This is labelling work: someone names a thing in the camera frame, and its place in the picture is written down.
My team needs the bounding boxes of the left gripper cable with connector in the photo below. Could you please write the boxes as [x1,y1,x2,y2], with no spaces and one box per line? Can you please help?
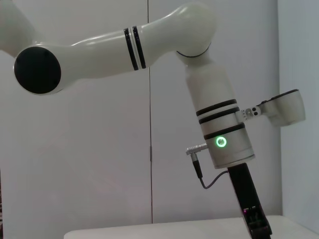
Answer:
[185,143,231,190]

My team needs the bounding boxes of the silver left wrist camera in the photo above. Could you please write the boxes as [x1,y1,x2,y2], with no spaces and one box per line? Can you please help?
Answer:
[240,89,307,128]

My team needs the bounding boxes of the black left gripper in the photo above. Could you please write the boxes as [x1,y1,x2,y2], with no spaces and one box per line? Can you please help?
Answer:
[228,163,274,239]

